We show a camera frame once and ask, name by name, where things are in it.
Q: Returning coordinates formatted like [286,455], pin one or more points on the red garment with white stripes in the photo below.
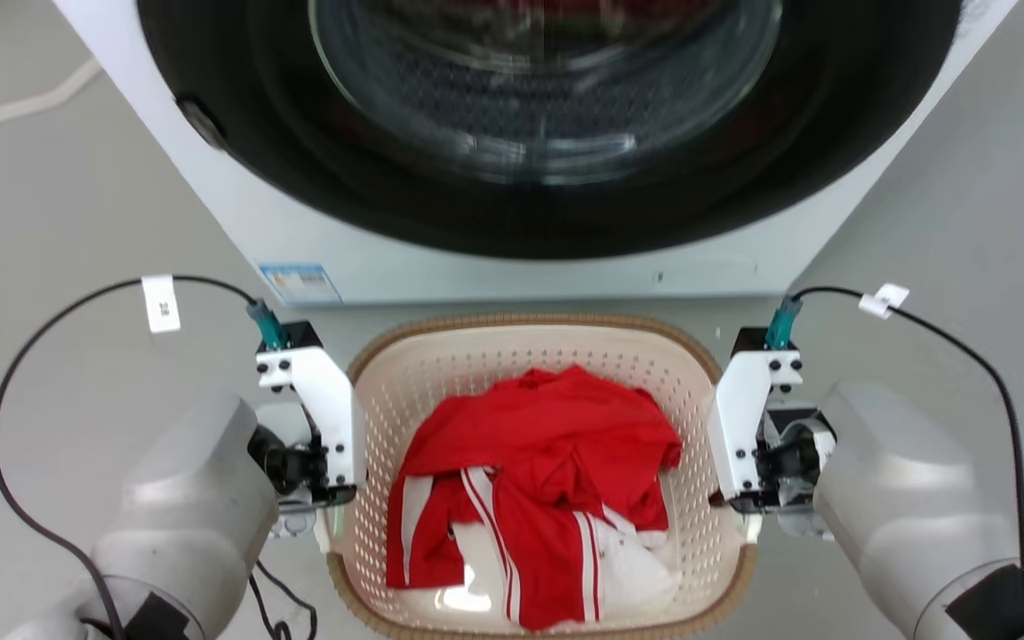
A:
[556,436]

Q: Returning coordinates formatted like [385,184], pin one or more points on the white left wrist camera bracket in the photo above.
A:
[330,400]

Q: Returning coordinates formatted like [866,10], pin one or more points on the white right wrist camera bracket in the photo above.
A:
[739,409]

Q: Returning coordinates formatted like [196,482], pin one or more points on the white front-load washing machine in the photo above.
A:
[512,271]

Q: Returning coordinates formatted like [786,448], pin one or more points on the blue white energy label sticker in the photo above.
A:
[300,284]

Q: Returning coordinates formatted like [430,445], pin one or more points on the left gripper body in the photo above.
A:
[285,462]

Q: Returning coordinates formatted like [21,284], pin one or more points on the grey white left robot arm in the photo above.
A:
[183,507]

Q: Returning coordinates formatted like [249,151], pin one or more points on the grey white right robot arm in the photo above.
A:
[903,480]

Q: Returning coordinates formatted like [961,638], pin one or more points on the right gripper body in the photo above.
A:
[788,462]

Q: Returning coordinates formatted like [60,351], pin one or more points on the black round washer door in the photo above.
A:
[236,53]

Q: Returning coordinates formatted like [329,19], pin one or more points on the beige perforated laundry basket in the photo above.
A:
[405,382]

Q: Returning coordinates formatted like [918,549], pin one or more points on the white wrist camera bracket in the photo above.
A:
[330,400]
[739,409]

